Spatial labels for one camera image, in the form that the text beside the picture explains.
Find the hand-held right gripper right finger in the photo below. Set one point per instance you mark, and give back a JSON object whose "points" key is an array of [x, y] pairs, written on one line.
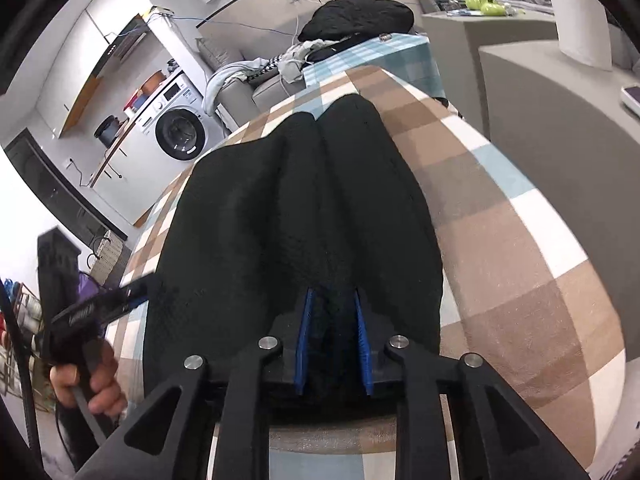
{"points": [[364, 345]]}

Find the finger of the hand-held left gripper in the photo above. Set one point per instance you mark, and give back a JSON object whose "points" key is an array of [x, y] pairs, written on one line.
{"points": [[137, 292]]}

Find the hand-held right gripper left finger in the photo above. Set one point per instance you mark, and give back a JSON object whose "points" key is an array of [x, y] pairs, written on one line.
{"points": [[302, 345]]}

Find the black knit sweater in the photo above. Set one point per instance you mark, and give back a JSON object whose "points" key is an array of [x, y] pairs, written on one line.
{"points": [[280, 220]]}

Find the person's left hand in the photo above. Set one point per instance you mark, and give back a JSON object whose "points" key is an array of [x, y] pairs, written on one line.
{"points": [[105, 385]]}

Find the purple bag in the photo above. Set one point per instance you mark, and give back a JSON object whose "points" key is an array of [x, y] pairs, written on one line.
{"points": [[92, 287]]}

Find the woven laundry basket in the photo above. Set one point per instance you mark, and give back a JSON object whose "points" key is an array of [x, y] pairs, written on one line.
{"points": [[107, 255]]}

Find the shoe rack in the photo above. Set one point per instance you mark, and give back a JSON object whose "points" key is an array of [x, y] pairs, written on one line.
{"points": [[17, 325]]}

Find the dark door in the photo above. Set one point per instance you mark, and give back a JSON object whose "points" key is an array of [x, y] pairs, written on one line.
{"points": [[50, 190]]}

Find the white base cabinet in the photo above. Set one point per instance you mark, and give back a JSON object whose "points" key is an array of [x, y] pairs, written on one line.
{"points": [[130, 175]]}

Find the white washing machine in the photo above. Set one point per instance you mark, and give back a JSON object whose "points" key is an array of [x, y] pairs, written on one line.
{"points": [[175, 135]]}

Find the checked blanket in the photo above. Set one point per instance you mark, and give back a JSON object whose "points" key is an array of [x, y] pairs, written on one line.
{"points": [[500, 240]]}

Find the grey sofa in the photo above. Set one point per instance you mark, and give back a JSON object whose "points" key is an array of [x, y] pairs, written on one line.
{"points": [[240, 100]]}

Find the pale blue cloth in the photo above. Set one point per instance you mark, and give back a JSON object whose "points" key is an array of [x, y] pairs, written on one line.
{"points": [[225, 77]]}

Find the black range hood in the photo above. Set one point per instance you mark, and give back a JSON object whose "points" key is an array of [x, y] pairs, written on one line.
{"points": [[125, 45]]}

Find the white upper cabinet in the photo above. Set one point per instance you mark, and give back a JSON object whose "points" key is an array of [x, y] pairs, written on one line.
{"points": [[95, 35]]}

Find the houndstooth cushion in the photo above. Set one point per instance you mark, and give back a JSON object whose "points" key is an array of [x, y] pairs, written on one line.
{"points": [[262, 72]]}

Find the white grey garment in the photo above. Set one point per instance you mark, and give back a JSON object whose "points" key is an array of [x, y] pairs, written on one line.
{"points": [[297, 60]]}

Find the light blue checked cloth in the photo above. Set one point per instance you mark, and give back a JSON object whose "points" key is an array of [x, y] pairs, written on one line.
{"points": [[395, 55]]}

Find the grey side table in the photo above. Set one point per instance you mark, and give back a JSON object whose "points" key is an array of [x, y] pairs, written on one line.
{"points": [[550, 120], [450, 60]]}

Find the black quilted jacket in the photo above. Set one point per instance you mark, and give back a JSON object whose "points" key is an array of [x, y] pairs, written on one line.
{"points": [[360, 15]]}

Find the white phone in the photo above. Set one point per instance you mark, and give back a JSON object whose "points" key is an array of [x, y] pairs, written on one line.
{"points": [[632, 100]]}

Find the white paper sheet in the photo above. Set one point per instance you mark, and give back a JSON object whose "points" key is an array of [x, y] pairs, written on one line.
{"points": [[577, 20]]}

